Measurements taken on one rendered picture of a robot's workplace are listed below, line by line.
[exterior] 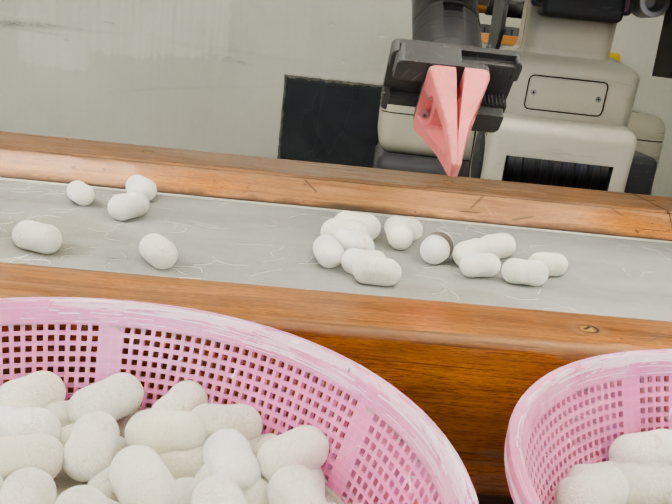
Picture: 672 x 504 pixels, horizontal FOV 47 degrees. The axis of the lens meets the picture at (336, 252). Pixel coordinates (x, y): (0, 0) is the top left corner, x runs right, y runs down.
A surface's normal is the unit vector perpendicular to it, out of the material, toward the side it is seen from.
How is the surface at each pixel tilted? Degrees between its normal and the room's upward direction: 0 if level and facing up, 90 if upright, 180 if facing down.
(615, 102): 98
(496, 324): 0
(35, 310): 75
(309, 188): 45
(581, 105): 98
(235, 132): 90
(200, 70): 90
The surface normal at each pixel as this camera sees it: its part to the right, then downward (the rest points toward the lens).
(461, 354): 0.04, 0.28
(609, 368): 0.50, 0.03
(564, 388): 0.73, 0.00
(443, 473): -0.92, -0.31
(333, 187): 0.10, -0.48
